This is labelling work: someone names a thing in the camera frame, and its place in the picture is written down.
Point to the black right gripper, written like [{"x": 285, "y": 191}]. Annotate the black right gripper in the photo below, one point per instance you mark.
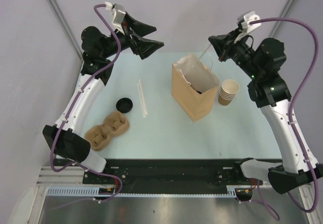
[{"x": 224, "y": 44}]

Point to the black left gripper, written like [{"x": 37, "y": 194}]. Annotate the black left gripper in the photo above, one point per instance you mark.
[{"x": 141, "y": 46}]

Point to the paper straw three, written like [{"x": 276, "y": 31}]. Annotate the paper straw three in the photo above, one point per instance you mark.
[{"x": 204, "y": 51}]

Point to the brown paper bag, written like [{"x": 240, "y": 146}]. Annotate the brown paper bag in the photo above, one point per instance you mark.
[{"x": 188, "y": 75}]

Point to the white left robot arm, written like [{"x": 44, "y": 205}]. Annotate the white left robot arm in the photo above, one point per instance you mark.
[{"x": 63, "y": 137}]

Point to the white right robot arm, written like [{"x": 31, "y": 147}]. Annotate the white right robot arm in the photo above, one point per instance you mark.
[{"x": 272, "y": 96}]

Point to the stack of brown paper cups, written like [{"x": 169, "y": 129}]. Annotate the stack of brown paper cups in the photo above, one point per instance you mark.
[{"x": 228, "y": 91}]

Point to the brown pulp cup carrier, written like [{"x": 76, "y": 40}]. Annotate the brown pulp cup carrier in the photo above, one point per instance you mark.
[{"x": 100, "y": 136}]

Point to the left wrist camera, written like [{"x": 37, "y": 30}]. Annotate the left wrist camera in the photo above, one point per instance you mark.
[{"x": 118, "y": 14}]

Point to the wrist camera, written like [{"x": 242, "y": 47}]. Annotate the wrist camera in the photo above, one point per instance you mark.
[
  {"x": 118, "y": 14},
  {"x": 244, "y": 22}
]

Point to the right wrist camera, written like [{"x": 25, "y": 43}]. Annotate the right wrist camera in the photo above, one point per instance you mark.
[{"x": 244, "y": 22}]

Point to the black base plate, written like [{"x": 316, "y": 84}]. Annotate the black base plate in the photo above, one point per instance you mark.
[{"x": 218, "y": 171}]

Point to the aluminium frame rail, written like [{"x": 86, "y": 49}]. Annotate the aluminium frame rail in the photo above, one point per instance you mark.
[{"x": 108, "y": 187}]

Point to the white slotted cable duct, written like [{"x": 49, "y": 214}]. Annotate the white slotted cable duct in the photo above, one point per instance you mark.
[{"x": 72, "y": 191}]

